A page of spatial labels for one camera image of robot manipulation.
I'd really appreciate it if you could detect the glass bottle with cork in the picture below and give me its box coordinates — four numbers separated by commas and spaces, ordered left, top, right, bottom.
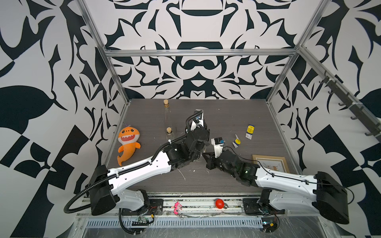
166, 127, 176, 143
163, 99, 177, 133

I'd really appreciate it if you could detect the tall glass bottle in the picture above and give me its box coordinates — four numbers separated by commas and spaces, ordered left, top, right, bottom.
200, 111, 208, 129

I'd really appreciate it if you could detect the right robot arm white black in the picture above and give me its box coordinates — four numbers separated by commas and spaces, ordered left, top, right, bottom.
203, 150, 349, 225

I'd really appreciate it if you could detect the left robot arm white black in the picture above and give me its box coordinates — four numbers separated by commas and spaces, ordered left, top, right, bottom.
86, 128, 210, 216

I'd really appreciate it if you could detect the wooden framed picture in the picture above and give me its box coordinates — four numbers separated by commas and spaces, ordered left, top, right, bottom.
252, 155, 290, 173

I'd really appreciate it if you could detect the red ball knob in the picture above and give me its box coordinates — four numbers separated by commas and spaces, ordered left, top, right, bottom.
215, 199, 225, 209

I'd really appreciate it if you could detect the pink clip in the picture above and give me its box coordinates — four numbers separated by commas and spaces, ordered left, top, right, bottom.
173, 201, 182, 216

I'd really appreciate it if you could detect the circuit board right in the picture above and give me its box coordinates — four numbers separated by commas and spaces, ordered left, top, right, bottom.
262, 218, 280, 234

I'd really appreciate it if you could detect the orange shark plush toy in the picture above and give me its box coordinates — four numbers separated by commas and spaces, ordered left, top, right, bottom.
117, 127, 141, 166

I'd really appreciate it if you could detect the green circuit board left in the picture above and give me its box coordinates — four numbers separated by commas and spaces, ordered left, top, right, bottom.
132, 216, 154, 226

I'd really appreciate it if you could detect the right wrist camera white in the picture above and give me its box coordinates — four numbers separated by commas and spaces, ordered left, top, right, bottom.
211, 137, 225, 158

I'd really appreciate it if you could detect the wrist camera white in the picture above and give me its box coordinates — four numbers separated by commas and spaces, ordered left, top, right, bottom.
211, 137, 225, 158
190, 110, 206, 131

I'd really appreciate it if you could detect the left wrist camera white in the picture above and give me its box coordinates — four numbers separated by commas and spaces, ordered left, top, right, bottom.
190, 110, 206, 131

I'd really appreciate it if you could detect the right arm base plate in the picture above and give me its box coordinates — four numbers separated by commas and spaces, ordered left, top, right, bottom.
242, 198, 268, 216

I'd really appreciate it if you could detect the white slotted cable duct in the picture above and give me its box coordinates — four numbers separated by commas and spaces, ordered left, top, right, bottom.
86, 217, 263, 229

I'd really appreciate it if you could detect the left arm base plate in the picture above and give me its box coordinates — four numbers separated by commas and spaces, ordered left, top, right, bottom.
122, 198, 164, 216

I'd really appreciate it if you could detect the black corrugated cable conduit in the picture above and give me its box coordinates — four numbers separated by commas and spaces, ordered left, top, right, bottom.
63, 109, 204, 214

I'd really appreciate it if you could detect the black wall hook rack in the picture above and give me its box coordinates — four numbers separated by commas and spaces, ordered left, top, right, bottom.
319, 70, 381, 143

